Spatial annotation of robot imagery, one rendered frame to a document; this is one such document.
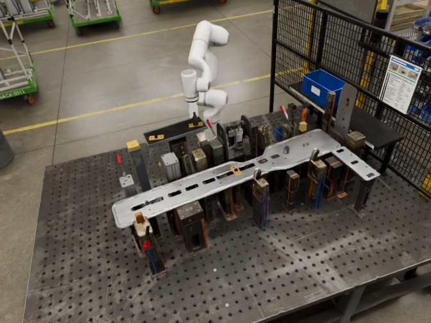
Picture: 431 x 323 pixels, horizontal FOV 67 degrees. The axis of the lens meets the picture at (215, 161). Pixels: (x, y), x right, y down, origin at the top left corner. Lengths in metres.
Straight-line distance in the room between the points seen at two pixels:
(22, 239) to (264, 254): 2.27
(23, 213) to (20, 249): 0.45
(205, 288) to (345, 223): 0.89
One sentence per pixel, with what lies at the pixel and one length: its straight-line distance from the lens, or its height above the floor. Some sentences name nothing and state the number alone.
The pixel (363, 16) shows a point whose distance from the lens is 3.95.
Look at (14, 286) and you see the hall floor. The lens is 3.13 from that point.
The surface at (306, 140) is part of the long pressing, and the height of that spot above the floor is 1.00.
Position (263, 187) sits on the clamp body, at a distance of 1.73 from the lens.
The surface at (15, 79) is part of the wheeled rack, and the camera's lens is 5.67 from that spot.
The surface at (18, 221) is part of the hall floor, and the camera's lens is 3.60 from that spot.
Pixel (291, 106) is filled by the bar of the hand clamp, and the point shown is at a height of 1.21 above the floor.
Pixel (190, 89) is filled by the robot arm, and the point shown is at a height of 1.42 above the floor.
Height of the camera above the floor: 2.27
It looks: 41 degrees down
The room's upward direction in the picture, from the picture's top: 6 degrees counter-clockwise
